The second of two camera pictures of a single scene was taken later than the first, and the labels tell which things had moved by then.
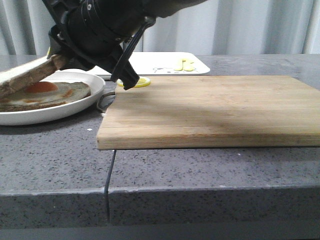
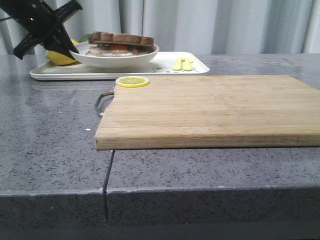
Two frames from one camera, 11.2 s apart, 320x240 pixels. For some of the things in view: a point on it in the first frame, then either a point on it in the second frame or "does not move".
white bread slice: x=19 y=82 to x=103 y=37
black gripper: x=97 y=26 to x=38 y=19
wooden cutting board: x=213 y=112 does not move
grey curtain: x=214 y=27 does not move
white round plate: x=97 y=84 to x=85 y=58
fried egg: x=43 y=92 to x=107 y=50
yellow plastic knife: x=188 y=65 does not move
